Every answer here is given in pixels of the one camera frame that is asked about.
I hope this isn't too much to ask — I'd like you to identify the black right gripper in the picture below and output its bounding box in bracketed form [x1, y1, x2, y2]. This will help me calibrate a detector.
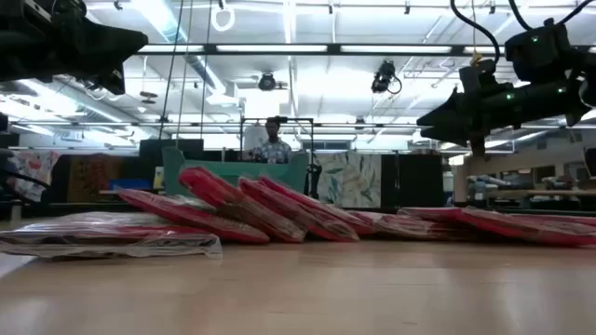
[416, 60, 530, 157]

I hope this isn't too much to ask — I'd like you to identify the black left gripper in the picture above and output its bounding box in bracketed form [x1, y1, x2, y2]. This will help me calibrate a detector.
[27, 16, 149, 96]

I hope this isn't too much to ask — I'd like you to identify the wooden workbench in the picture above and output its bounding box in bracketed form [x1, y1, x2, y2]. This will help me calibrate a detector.
[454, 147, 596, 211]

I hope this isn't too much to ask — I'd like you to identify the black cabinet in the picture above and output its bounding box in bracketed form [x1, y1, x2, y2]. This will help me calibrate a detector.
[380, 153, 444, 209]

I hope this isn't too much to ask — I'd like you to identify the floral leaf panel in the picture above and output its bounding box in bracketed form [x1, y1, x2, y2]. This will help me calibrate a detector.
[312, 151, 383, 209]

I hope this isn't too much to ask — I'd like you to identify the black screen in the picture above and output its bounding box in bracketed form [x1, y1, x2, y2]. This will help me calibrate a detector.
[138, 138, 205, 162]

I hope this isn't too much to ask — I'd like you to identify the brown patterned cloth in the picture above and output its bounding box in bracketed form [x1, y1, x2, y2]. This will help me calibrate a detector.
[64, 152, 141, 204]

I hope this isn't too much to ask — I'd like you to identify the overhead light bar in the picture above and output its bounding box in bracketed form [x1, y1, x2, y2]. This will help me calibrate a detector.
[134, 42, 596, 58]

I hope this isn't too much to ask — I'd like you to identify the blue box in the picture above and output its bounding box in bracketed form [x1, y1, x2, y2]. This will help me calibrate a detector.
[107, 178, 154, 193]

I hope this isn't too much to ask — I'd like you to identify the black tripod stand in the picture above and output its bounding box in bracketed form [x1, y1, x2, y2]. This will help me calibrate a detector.
[305, 160, 324, 200]

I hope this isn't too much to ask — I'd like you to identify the floral cloth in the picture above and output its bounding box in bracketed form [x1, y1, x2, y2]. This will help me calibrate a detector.
[5, 148, 62, 204]

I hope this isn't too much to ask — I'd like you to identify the round black ceiling fixture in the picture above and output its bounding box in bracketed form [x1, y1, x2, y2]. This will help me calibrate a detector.
[257, 71, 279, 92]

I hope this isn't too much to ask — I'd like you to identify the teal plastic basket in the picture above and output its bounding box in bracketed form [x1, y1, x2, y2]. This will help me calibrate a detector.
[161, 146, 309, 199]

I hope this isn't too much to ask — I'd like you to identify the person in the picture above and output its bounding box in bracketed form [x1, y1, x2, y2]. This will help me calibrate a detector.
[252, 115, 294, 165]

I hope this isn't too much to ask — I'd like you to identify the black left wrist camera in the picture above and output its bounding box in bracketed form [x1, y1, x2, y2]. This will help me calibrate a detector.
[18, 0, 88, 27]

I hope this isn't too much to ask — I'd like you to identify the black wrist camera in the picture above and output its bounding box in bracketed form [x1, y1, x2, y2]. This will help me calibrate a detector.
[504, 18, 573, 84]
[18, 0, 88, 27]

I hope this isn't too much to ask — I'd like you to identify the thin hanging cable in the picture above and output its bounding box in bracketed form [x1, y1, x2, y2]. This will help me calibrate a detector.
[174, 0, 195, 141]
[157, 0, 186, 141]

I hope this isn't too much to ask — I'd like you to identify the yellow hanging cord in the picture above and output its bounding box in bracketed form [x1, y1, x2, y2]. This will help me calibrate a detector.
[468, 0, 485, 66]

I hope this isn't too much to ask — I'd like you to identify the black overhead camera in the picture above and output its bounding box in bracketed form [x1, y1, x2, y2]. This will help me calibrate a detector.
[370, 59, 403, 96]

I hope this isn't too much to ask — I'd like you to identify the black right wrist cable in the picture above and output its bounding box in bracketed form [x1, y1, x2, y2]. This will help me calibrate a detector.
[449, 0, 503, 64]

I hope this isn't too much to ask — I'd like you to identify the white hanging ring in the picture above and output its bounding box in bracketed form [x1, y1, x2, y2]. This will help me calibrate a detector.
[209, 0, 237, 34]

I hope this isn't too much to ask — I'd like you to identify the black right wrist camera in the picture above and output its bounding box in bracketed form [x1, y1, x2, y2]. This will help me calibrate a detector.
[504, 18, 573, 84]

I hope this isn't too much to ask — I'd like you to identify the black stand frame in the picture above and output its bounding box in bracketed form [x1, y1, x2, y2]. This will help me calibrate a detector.
[238, 115, 317, 199]

